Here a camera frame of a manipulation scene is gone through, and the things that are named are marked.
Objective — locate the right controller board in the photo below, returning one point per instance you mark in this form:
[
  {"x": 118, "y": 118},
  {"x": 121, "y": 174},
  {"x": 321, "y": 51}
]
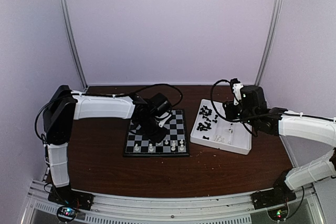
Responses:
[{"x": 278, "y": 214}]

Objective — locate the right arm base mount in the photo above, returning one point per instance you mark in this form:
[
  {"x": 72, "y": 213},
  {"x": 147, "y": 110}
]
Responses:
[{"x": 279, "y": 194}]

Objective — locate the controller board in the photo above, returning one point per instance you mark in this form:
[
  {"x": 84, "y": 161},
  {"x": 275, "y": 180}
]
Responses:
[
  {"x": 278, "y": 214},
  {"x": 66, "y": 214}
]

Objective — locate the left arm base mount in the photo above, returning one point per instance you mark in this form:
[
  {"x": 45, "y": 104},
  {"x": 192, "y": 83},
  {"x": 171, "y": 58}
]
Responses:
[{"x": 68, "y": 197}]

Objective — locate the left aluminium frame post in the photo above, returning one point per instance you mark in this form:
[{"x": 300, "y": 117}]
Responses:
[{"x": 72, "y": 43}]

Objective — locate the black chess pieces cluster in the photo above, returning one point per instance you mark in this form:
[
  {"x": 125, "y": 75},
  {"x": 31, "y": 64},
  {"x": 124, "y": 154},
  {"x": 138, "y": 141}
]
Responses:
[
  {"x": 204, "y": 126},
  {"x": 207, "y": 114}
]

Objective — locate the left controller board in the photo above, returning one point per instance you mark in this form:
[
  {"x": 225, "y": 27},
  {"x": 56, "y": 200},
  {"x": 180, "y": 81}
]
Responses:
[{"x": 66, "y": 214}]

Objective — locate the aluminium front rail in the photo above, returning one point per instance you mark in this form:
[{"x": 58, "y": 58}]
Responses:
[{"x": 235, "y": 208}]

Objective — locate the black chess pieces upper cluster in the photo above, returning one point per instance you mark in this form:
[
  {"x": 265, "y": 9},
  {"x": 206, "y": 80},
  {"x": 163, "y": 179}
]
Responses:
[{"x": 207, "y": 114}]

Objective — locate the white chess pieces pile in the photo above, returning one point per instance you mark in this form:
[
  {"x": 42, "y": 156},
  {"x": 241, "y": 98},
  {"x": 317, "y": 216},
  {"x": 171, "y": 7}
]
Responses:
[{"x": 225, "y": 137}]

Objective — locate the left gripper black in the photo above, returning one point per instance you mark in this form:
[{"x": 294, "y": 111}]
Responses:
[{"x": 157, "y": 138}]

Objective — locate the aluminium frame post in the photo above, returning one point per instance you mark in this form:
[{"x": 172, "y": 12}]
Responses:
[
  {"x": 72, "y": 43},
  {"x": 275, "y": 15}
]

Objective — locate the right aluminium frame post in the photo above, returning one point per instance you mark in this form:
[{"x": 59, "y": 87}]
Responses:
[{"x": 275, "y": 15}]

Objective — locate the black chess pieces lower cluster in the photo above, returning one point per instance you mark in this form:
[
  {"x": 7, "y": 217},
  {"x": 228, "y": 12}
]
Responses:
[{"x": 204, "y": 126}]

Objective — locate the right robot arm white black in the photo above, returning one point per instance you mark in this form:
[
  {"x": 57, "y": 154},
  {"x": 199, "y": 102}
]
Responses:
[{"x": 282, "y": 122}]

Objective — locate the white plastic tray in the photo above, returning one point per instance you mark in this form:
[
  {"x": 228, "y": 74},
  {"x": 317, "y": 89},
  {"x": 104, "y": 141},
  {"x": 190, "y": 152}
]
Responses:
[{"x": 212, "y": 131}]

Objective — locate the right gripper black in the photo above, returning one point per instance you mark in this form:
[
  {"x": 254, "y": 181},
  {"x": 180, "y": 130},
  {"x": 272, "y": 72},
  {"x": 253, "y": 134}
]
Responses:
[{"x": 229, "y": 113}]

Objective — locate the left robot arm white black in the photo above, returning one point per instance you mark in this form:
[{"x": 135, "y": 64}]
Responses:
[{"x": 67, "y": 105}]

